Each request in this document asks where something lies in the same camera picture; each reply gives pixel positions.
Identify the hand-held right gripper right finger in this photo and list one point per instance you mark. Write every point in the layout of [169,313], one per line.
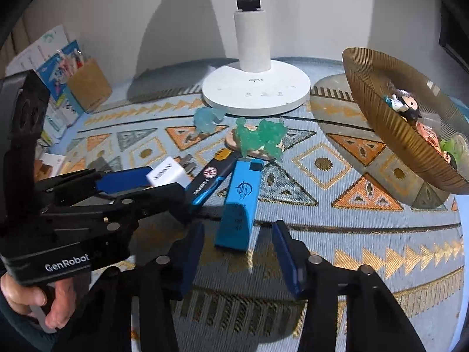
[289,264]

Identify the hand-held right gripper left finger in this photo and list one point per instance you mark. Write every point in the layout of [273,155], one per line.
[194,260]

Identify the wooden pen holder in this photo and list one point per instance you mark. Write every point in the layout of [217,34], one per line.
[89,84]

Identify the black-haired white figurine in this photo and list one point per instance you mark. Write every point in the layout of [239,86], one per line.
[408,106]

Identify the green toy figures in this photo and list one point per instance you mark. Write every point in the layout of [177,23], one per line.
[230,140]

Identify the black-haired red figurine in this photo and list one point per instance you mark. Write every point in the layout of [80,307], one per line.
[452,160]

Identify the white desk lamp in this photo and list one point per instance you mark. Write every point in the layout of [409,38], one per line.
[256,88]

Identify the black monitor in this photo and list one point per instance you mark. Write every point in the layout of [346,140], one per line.
[456,44]

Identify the bundle of pencils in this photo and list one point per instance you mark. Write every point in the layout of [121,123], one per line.
[75,62]

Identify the amber ribbed glass bowl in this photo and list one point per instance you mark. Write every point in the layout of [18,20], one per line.
[388,128]

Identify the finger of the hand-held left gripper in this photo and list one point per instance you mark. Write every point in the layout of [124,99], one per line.
[157,198]
[124,179]

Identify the row of books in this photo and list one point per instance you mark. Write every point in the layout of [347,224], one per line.
[55,66]

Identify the pink eraser box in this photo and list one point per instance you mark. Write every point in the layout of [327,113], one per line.
[430,137]

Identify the teal translucent figurine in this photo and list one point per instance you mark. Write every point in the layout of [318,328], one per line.
[208,119]

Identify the person's left hand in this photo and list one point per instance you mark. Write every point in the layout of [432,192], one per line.
[58,300]

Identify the white charger cube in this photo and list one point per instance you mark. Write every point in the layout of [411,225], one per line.
[165,174]

